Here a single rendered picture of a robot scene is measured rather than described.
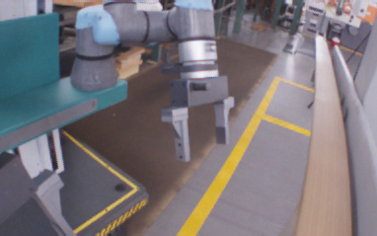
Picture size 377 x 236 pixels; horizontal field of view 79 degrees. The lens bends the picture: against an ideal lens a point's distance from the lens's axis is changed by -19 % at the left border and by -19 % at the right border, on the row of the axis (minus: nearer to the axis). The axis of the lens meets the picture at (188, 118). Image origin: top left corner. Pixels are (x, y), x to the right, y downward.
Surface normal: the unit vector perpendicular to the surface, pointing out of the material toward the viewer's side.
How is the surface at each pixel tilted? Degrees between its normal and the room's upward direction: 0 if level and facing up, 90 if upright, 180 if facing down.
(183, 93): 83
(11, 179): 67
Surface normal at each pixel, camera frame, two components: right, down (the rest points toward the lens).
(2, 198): 0.84, 0.00
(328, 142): 0.15, -0.85
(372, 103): -0.43, 0.40
